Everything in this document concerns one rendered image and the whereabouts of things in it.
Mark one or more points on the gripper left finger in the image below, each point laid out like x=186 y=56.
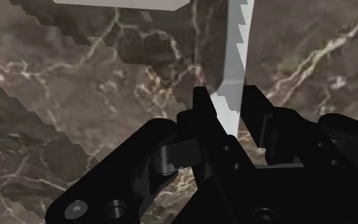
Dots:
x=113 y=173

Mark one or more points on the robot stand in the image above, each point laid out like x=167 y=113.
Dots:
x=126 y=3

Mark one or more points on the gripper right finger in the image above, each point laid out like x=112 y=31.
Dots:
x=290 y=136

